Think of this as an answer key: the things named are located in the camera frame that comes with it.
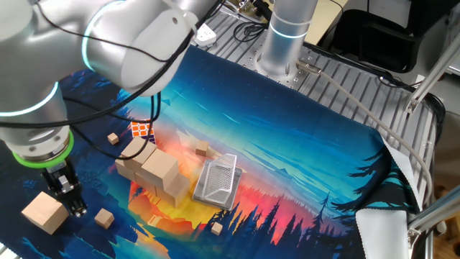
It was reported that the large wooden cube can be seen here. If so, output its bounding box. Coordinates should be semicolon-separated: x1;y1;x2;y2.
114;155;137;183
155;173;190;209
134;172;158;197
138;148;180;191
21;191;70;235
121;136;158;172

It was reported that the green wrist adapter ring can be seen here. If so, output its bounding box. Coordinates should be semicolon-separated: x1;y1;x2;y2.
11;129;75;169

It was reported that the white power strip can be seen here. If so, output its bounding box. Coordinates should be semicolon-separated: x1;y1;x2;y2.
193;23;218;47

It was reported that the silver metal mesh holder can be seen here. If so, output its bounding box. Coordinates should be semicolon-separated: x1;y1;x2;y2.
192;153;243;212

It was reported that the thick grey cable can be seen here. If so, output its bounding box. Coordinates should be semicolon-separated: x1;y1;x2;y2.
296;59;434;206

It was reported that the black cable bundle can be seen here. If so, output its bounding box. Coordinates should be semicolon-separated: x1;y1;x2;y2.
373;68;447;145

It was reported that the colourful forest print cloth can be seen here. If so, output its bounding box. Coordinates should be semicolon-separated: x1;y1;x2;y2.
0;45;421;259

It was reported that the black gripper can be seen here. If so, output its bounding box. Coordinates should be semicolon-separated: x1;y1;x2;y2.
41;160;88;218

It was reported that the aluminium frame strut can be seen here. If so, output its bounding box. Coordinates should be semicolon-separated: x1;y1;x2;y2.
405;37;460;114
407;185;460;259

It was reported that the black coiled cable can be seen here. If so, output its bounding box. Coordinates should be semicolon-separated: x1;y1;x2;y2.
232;20;267;45

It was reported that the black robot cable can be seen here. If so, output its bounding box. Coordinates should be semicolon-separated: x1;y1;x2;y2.
0;0;226;161

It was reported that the black case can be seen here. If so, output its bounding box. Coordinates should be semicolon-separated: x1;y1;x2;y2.
330;9;425;74

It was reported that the Rubik's cube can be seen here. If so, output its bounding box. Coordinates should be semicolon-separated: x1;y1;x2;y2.
130;119;157;145

